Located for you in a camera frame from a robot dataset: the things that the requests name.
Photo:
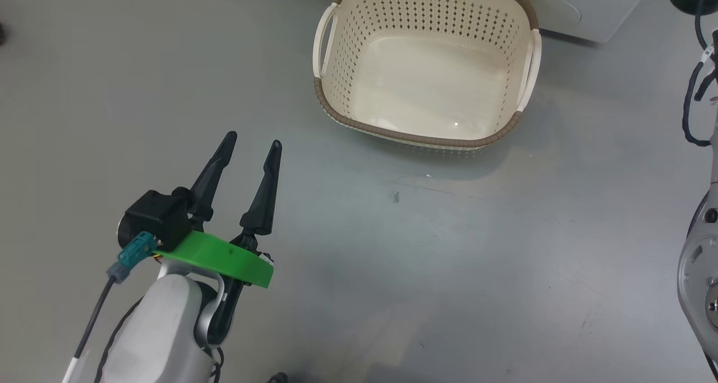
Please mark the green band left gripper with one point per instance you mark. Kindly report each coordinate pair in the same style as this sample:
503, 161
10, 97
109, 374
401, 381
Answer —
224, 257

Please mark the cream perforated laundry basket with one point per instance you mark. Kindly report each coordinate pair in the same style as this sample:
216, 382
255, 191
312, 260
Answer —
426, 86

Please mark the white front-load washing machine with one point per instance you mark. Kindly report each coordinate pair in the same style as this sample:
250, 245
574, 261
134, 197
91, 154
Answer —
594, 13

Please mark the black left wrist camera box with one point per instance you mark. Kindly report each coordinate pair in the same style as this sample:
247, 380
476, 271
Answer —
157, 215

